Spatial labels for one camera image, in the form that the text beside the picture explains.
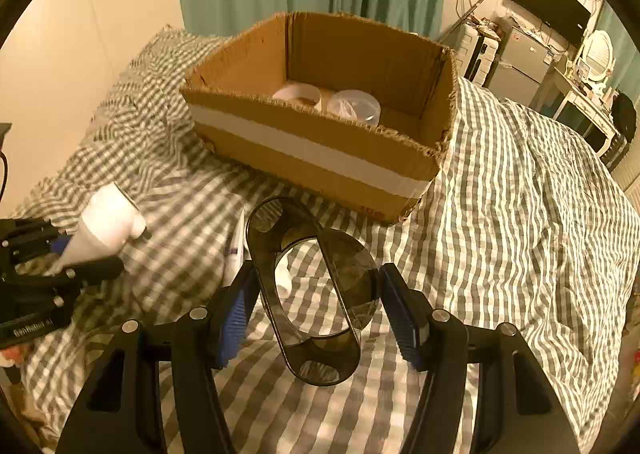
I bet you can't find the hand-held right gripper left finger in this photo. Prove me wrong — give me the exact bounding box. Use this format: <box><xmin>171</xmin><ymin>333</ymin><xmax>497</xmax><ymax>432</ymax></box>
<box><xmin>56</xmin><ymin>260</ymin><xmax>260</xmax><ymax>454</ymax></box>

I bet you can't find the white tape roll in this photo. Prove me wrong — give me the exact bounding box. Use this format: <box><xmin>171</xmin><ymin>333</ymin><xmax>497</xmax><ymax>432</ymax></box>
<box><xmin>272</xmin><ymin>83</ymin><xmax>322</xmax><ymax>110</ymax></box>

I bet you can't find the black flat monitor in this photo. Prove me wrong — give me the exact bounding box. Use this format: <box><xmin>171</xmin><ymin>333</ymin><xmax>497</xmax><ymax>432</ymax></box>
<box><xmin>510</xmin><ymin>0</ymin><xmax>592</xmax><ymax>48</ymax></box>

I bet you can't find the white plastic bottle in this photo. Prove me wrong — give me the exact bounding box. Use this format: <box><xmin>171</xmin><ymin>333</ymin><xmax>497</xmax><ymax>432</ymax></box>
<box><xmin>54</xmin><ymin>182</ymin><xmax>147</xmax><ymax>276</ymax></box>

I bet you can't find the white tube with blue print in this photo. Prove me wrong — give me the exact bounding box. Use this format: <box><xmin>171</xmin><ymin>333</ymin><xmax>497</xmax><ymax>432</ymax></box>
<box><xmin>222</xmin><ymin>208</ymin><xmax>252</xmax><ymax>287</ymax></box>

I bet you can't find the black bag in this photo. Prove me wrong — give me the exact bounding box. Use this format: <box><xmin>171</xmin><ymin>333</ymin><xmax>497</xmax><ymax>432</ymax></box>
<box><xmin>611</xmin><ymin>91</ymin><xmax>639</xmax><ymax>144</ymax></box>

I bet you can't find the cardboard box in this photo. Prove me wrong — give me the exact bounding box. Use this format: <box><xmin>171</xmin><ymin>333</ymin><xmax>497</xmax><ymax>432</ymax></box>
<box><xmin>180</xmin><ymin>11</ymin><xmax>459</xmax><ymax>224</ymax></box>

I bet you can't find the silver mini fridge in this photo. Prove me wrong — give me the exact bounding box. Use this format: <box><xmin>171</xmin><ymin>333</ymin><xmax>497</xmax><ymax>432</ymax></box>
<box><xmin>484</xmin><ymin>24</ymin><xmax>557</xmax><ymax>106</ymax></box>

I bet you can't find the green checked blanket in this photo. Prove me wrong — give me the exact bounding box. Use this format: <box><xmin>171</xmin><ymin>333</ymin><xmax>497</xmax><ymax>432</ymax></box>
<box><xmin>10</xmin><ymin>26</ymin><xmax>640</xmax><ymax>454</ymax></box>

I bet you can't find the clear plastic round container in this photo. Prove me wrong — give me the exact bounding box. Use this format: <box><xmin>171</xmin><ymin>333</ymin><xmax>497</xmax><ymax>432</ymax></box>
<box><xmin>328</xmin><ymin>89</ymin><xmax>382</xmax><ymax>128</ymax></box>

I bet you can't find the white oval mirror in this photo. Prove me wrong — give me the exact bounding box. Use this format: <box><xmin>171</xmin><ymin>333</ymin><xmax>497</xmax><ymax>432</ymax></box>
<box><xmin>580</xmin><ymin>29</ymin><xmax>614</xmax><ymax>86</ymax></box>

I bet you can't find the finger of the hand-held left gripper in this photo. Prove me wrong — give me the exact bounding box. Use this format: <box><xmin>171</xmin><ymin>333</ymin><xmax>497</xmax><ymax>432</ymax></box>
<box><xmin>0</xmin><ymin>217</ymin><xmax>70</xmax><ymax>266</ymax></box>
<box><xmin>0</xmin><ymin>255</ymin><xmax>126</xmax><ymax>296</ymax></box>

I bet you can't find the white dressing table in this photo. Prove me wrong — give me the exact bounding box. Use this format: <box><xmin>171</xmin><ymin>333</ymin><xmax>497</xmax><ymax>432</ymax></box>
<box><xmin>539</xmin><ymin>65</ymin><xmax>623</xmax><ymax>161</ymax></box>

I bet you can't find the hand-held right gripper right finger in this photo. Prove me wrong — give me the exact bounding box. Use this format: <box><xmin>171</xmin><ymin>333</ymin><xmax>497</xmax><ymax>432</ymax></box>
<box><xmin>380</xmin><ymin>262</ymin><xmax>581</xmax><ymax>454</ymax></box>

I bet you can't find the smoky translucent plastic holder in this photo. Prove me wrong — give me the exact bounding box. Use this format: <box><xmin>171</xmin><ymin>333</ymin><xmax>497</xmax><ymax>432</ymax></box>
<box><xmin>246</xmin><ymin>197</ymin><xmax>381</xmax><ymax>387</ymax></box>

